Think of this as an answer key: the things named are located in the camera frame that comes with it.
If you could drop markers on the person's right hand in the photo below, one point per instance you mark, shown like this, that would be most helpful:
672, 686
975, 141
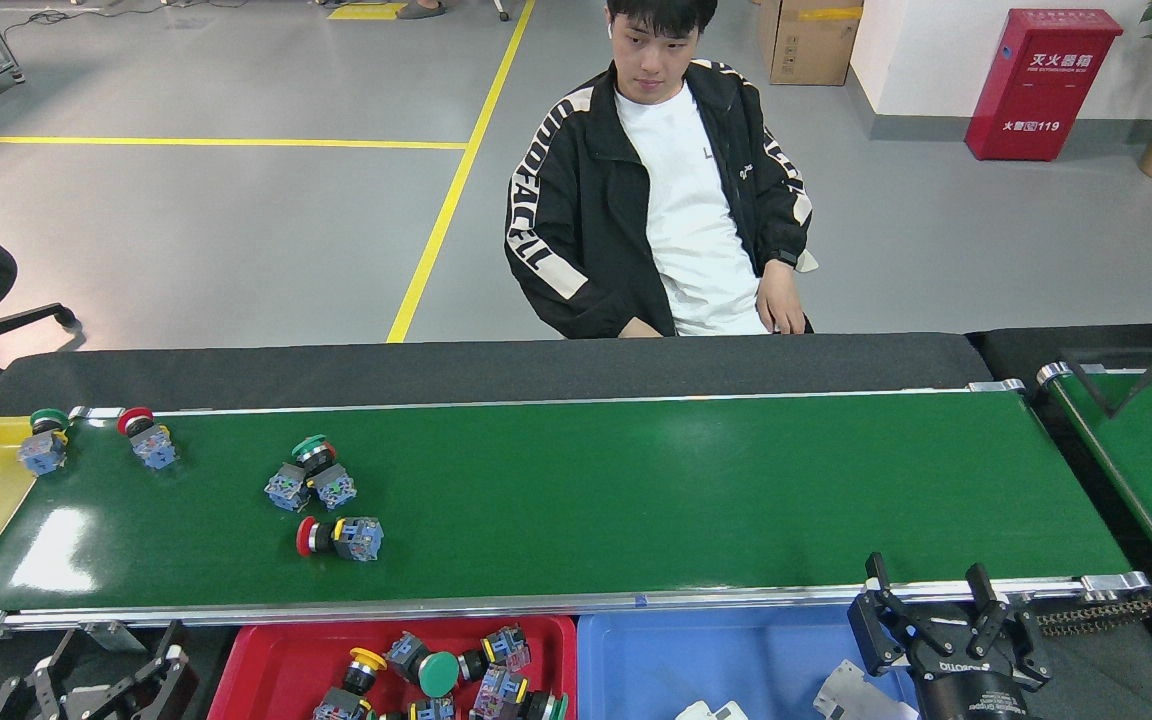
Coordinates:
641, 328

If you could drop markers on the red fire extinguisher box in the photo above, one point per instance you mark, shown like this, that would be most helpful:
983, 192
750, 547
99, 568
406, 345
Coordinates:
1041, 95

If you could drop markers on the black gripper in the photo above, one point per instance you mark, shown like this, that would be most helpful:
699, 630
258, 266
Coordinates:
971, 695

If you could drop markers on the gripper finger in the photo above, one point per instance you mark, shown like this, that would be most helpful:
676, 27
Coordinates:
156, 685
36, 690

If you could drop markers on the blue plastic tray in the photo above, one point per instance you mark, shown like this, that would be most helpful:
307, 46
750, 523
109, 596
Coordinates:
656, 660

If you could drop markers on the white wheeled stand leg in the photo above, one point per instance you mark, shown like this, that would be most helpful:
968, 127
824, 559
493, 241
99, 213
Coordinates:
499, 12

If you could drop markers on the person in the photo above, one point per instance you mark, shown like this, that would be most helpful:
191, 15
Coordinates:
576, 250

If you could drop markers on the red plastic tray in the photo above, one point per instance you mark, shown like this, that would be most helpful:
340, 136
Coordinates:
266, 670

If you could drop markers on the brown cardboard box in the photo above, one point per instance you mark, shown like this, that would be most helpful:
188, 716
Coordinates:
806, 45

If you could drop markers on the grey shoe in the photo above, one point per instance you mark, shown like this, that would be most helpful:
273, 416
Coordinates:
421, 10

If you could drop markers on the white circuit breaker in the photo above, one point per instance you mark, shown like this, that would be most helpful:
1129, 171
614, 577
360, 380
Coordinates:
711, 712
861, 695

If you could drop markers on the person's left hand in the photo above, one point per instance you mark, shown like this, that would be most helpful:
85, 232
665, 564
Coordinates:
781, 300

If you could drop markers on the yellow push button switch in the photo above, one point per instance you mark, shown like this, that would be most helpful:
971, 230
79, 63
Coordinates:
361, 672

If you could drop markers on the short green conveyor belt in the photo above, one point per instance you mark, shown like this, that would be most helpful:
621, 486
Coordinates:
1146, 460

